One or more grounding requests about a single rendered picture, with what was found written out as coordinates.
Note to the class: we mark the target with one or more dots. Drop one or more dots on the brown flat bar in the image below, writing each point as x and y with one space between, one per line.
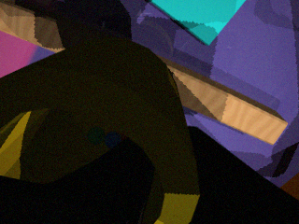
200 93

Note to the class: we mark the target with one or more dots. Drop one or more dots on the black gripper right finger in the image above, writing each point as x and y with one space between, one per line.
232 192

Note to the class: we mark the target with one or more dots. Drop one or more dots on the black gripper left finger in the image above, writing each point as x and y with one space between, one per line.
114 189

